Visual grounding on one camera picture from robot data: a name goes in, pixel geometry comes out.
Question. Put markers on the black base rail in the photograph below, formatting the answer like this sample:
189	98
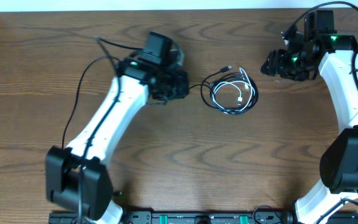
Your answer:
146	217

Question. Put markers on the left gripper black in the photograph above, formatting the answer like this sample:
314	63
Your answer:
183	90

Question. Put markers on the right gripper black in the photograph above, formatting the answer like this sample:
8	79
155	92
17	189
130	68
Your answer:
276	60

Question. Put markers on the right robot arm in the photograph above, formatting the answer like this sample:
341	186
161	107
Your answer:
320	51

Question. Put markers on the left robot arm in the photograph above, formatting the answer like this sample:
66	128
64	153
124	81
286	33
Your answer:
77	176

